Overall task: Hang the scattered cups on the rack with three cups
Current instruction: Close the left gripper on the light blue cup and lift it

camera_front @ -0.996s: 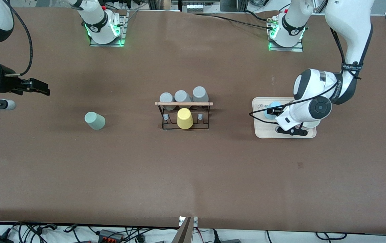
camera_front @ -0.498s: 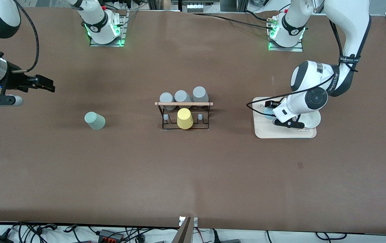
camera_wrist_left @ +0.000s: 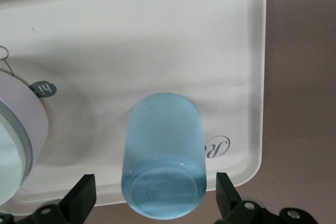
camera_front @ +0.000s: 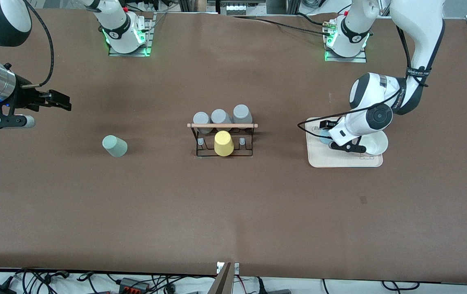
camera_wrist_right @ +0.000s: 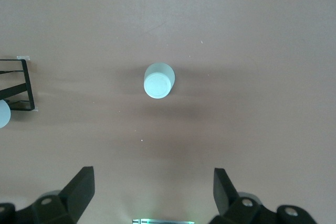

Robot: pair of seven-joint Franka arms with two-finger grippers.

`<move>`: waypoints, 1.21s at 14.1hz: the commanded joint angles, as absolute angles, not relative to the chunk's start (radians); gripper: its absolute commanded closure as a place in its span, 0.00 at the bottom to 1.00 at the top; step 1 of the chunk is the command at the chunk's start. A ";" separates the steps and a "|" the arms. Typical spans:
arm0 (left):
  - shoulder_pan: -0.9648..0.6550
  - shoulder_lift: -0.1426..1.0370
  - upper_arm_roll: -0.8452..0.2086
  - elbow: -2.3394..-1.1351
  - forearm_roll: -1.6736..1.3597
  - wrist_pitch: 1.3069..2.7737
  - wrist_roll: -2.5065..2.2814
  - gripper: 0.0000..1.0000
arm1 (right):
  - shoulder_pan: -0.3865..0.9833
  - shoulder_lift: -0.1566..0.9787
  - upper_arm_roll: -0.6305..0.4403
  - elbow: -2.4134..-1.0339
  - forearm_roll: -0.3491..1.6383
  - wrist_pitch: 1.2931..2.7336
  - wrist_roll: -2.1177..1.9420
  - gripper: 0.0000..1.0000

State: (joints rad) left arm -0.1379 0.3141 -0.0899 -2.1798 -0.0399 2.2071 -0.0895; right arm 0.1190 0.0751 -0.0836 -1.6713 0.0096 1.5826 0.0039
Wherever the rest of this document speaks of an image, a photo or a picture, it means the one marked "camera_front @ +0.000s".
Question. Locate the pale green cup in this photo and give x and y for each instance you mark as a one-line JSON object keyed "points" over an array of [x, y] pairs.
{"points": [[115, 147]]}

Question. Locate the white bowl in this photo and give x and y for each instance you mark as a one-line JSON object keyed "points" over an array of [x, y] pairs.
{"points": [[378, 143]]}

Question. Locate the white mount bracket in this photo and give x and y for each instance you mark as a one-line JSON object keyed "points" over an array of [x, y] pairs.
{"points": [[236, 267]]}

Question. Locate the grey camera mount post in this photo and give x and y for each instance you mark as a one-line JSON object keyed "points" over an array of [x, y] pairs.
{"points": [[222, 281]]}

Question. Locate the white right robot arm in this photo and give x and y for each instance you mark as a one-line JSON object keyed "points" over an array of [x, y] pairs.
{"points": [[117, 28]]}

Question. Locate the grey red connector box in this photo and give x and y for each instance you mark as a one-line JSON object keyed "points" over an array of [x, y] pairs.
{"points": [[133, 286]]}

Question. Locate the beige rabbit tray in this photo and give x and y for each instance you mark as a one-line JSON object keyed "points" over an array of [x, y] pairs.
{"points": [[339, 160]]}

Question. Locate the black power adapter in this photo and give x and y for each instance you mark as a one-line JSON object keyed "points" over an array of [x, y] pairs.
{"points": [[1, 288]]}

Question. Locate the grey cup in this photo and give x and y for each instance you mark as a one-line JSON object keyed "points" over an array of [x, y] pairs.
{"points": [[242, 113], [201, 118], [220, 116]]}

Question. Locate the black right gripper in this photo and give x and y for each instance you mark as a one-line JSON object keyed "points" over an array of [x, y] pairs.
{"points": [[24, 99]]}

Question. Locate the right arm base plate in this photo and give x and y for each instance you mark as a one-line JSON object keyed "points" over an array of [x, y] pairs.
{"points": [[148, 32]]}

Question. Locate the yellow cup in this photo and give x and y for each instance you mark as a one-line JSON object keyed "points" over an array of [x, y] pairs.
{"points": [[223, 143]]}

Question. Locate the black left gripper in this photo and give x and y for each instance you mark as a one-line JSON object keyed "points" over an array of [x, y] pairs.
{"points": [[330, 124]]}

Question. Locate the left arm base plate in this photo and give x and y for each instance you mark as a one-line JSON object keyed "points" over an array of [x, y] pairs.
{"points": [[362, 58]]}

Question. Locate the light blue cup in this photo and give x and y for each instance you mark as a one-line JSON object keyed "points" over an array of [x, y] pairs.
{"points": [[324, 136]]}

